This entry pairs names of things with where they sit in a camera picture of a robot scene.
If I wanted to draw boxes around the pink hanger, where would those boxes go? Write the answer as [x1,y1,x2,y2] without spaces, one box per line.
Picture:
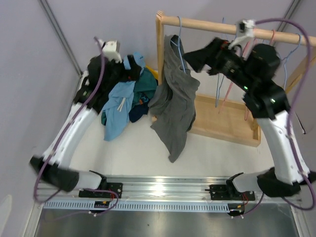
[218,81,233,113]
[240,29,276,120]

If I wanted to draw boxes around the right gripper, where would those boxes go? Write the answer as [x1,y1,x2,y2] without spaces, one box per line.
[182,37,255,91]

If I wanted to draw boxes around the yellow plastic tray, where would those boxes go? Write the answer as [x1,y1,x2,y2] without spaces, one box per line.
[146,66,158,83]

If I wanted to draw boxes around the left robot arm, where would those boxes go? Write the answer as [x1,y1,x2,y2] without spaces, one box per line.
[30,53,146,198]

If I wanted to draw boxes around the slotted cable duct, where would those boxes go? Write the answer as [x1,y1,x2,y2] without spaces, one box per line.
[44,200,233,213]

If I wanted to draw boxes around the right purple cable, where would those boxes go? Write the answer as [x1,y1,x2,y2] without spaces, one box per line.
[231,18,316,219]

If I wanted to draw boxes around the navy blue shorts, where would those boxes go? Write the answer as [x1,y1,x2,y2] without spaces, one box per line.
[129,104,149,123]

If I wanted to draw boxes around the wooden clothes rack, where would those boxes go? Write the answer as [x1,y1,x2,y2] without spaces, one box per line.
[156,10,316,148]

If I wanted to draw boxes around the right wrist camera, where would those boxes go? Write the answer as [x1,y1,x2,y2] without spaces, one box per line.
[229,19,256,49]

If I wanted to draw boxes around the aluminium mounting rail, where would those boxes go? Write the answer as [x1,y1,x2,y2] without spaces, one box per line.
[36,174,303,202]

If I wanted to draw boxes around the grey shorts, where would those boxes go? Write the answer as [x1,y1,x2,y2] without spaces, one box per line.
[149,35,200,163]

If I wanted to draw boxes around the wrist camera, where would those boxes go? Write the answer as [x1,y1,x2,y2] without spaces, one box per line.
[229,19,256,49]
[99,39,122,63]

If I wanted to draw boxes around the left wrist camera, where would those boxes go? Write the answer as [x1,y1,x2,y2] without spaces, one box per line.
[99,39,122,63]

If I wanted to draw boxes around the blue hanger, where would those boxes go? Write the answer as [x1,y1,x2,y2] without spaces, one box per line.
[214,17,227,108]
[282,34,303,89]
[171,16,186,73]

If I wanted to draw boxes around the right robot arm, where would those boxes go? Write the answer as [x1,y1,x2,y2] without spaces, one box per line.
[183,38,316,199]

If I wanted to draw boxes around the light blue shorts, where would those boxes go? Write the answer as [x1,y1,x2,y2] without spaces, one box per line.
[102,52,141,141]

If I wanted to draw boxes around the dark green shorts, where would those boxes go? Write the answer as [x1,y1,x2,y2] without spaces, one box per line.
[101,68,158,125]

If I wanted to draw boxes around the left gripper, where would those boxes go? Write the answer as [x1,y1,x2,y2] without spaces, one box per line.
[104,55,141,93]

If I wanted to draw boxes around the orange teal patterned shorts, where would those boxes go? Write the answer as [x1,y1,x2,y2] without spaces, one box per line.
[133,92,150,106]

